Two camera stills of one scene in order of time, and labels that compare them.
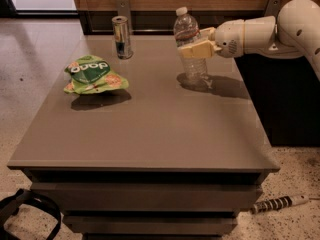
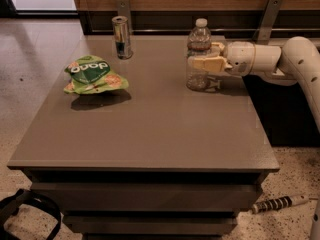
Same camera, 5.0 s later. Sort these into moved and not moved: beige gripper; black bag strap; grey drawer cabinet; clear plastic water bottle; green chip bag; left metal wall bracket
Moved: clear plastic water bottle; beige gripper
Not moved: green chip bag; grey drawer cabinet; black bag strap; left metal wall bracket
